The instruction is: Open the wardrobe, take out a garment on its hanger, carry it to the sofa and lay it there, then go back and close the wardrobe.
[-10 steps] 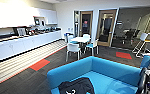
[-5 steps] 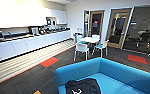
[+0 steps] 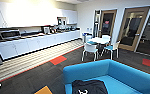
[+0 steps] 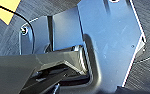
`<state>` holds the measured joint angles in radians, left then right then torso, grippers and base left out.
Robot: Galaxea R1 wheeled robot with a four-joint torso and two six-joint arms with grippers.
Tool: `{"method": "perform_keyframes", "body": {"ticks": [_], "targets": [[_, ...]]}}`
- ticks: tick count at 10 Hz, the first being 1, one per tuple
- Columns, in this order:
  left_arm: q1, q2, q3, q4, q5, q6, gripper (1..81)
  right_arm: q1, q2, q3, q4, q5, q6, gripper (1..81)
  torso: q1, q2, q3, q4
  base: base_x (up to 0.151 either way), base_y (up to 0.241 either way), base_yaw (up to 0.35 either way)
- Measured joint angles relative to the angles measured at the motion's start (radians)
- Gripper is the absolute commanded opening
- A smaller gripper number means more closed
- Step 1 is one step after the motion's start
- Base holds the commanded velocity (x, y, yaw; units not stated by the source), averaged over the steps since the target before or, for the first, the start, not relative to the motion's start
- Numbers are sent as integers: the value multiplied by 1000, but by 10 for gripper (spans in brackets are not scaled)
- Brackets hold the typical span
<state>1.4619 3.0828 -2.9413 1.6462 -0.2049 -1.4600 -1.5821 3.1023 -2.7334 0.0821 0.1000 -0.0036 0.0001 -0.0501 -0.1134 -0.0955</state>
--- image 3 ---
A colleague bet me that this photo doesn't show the black microwave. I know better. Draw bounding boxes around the black microwave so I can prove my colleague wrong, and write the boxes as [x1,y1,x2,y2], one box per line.
[0,29,22,39]

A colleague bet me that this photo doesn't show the blue sofa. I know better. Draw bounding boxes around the blue sofa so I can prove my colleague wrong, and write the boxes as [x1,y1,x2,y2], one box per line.
[62,58,150,94]

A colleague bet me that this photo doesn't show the wood-framed glass door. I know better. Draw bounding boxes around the wood-framed glass door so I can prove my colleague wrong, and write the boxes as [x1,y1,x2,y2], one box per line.
[98,8,118,38]
[117,5,150,53]

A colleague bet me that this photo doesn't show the white rectangular table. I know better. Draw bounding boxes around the white rectangular table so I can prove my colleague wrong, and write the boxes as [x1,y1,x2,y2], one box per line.
[89,36,111,46]

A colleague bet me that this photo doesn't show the white upper kitchen cabinets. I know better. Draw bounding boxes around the white upper kitchen cabinets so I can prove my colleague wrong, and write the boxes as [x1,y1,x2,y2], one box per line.
[0,0,79,30]

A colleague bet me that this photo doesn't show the white kitchen counter cabinets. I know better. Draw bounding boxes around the white kitchen counter cabinets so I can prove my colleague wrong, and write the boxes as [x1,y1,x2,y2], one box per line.
[0,29,82,61]

